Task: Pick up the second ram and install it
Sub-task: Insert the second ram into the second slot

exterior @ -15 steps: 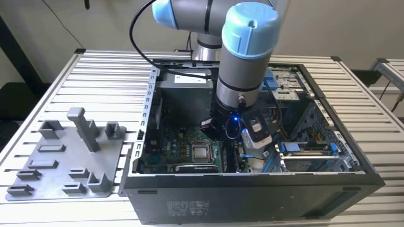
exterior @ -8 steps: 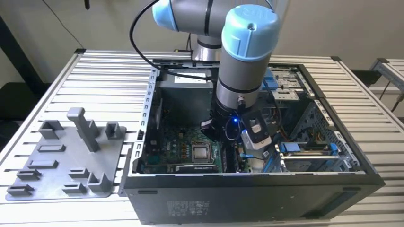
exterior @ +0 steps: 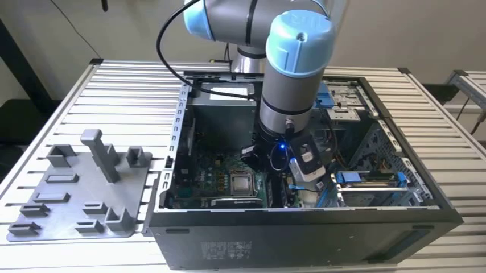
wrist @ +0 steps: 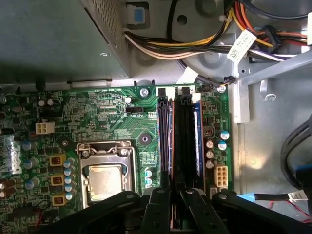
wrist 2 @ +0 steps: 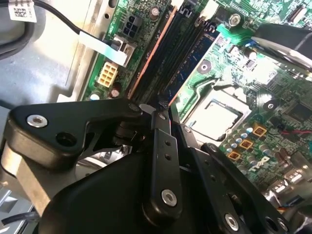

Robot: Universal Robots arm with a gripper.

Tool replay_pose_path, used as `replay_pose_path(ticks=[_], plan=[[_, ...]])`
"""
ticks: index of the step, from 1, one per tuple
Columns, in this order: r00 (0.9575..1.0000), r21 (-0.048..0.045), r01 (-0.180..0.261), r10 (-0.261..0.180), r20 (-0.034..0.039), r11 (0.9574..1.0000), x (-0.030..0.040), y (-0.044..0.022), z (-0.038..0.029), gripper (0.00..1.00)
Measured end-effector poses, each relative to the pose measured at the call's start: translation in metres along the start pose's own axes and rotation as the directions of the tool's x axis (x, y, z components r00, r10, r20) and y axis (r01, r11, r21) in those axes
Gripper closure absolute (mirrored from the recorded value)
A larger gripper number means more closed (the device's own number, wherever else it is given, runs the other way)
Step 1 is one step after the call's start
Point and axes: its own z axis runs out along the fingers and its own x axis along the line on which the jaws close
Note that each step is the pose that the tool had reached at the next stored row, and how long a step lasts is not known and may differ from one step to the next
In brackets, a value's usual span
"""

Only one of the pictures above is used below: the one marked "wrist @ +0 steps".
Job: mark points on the black open PC case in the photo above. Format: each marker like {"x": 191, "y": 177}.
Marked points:
{"x": 263, "y": 146}

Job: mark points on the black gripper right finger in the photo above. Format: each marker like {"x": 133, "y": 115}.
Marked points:
{"x": 200, "y": 214}

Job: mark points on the white eight-pin board connector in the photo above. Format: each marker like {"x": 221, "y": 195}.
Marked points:
{"x": 221, "y": 175}

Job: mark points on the metal CPU socket cover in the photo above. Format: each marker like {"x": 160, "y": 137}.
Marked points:
{"x": 131, "y": 170}

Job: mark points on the white four-pin board connector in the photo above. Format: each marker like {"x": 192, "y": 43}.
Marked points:
{"x": 45, "y": 128}

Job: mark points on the silver CPU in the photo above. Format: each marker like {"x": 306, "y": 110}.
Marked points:
{"x": 104, "y": 182}

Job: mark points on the green motherboard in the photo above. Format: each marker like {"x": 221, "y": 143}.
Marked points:
{"x": 109, "y": 117}

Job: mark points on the black power connector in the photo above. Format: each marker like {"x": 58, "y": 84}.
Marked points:
{"x": 270, "y": 39}

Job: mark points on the grey power supply unit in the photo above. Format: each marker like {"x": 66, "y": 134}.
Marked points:
{"x": 48, "y": 36}

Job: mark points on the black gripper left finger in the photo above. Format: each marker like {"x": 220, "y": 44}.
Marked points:
{"x": 156, "y": 214}

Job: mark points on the blue plastic clip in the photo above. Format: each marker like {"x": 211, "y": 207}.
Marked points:
{"x": 139, "y": 15}

